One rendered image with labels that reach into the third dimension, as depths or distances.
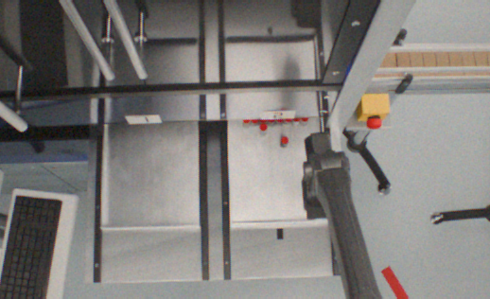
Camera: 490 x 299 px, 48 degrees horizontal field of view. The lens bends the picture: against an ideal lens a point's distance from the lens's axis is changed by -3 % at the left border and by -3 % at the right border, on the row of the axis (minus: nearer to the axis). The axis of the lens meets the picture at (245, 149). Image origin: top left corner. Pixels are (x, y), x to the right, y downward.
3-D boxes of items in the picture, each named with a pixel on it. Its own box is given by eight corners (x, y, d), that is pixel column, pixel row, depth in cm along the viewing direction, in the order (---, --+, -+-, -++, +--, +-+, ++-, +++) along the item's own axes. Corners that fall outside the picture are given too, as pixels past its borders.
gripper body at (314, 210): (330, 176, 127) (335, 163, 120) (335, 219, 122) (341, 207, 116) (301, 177, 126) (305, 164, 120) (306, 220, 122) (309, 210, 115)
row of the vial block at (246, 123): (242, 120, 157) (242, 115, 152) (306, 118, 157) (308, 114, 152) (242, 128, 156) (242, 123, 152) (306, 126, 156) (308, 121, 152)
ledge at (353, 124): (341, 84, 162) (342, 81, 160) (385, 83, 162) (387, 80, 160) (345, 131, 158) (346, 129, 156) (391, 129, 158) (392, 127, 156)
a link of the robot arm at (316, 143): (306, 174, 106) (351, 170, 106) (298, 120, 111) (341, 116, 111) (301, 196, 117) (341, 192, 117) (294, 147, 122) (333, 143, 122)
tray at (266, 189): (227, 105, 158) (227, 100, 155) (320, 102, 158) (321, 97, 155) (230, 226, 149) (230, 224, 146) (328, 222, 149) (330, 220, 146)
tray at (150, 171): (107, 109, 158) (104, 105, 154) (199, 106, 158) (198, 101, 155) (103, 230, 149) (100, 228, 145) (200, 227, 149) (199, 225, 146)
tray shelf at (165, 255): (91, 112, 159) (90, 110, 158) (336, 104, 160) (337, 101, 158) (86, 283, 147) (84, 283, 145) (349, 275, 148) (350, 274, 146)
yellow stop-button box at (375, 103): (355, 96, 150) (359, 86, 143) (381, 96, 150) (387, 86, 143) (357, 123, 148) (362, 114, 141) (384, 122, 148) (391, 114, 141)
